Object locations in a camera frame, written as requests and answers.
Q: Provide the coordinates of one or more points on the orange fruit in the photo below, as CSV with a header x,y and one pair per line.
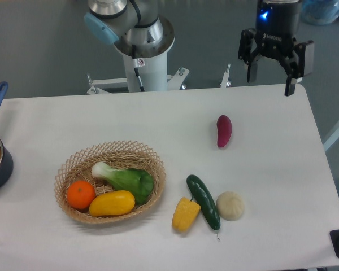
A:
x,y
80,194

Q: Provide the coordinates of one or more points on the blue plastic bag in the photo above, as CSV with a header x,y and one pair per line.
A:
x,y
321,12

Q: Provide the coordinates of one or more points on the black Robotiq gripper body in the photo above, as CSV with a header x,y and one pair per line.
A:
x,y
276,25

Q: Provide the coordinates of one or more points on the yellow mango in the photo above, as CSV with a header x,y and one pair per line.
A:
x,y
112,204

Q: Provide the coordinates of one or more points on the beige steamed bun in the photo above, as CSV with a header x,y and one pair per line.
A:
x,y
230,206

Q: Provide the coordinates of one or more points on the yellow bell pepper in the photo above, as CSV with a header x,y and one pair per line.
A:
x,y
185,214

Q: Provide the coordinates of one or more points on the woven wicker basket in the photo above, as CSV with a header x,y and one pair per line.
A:
x,y
119,155

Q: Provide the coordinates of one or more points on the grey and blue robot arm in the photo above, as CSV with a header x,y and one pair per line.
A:
x,y
143,38

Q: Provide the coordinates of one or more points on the dark green cucumber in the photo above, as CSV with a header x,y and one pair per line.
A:
x,y
203,197

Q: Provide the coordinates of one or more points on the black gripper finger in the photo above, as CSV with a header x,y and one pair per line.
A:
x,y
249,51
298,64

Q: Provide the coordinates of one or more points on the green bok choy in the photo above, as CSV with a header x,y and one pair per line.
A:
x,y
137,181

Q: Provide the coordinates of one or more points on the purple sweet potato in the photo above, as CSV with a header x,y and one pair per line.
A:
x,y
224,130

